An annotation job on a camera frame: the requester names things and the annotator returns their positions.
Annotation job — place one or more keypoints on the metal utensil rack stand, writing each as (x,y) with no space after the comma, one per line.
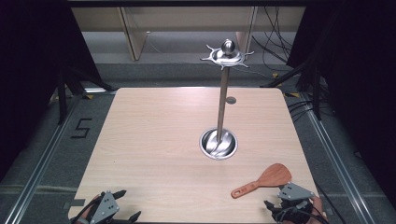
(221,102)

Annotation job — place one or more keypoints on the wooden rice spatula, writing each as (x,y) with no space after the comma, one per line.
(272,177)

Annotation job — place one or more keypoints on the grey round table cap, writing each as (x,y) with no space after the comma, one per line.
(231,100)

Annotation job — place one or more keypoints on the person's right hand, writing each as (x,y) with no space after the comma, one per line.
(319,207)

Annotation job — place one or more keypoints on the light wooden cabinet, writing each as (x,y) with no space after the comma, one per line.
(186,18)

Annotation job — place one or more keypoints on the person's left hand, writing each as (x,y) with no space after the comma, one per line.
(88,214)

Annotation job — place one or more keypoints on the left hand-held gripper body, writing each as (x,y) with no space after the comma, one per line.
(106,207)

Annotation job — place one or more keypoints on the dark curtain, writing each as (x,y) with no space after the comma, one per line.
(31,77)
(361,93)

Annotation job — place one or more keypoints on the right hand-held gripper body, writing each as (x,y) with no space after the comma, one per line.
(294,193)

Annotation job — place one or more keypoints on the yellow black tape marker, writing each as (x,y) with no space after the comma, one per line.
(292,94)
(275,75)
(89,96)

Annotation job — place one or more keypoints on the aluminium floor rail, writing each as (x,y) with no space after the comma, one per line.
(339,165)
(40,168)

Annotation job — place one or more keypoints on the black metal stand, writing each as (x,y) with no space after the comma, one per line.
(62,99)
(316,93)

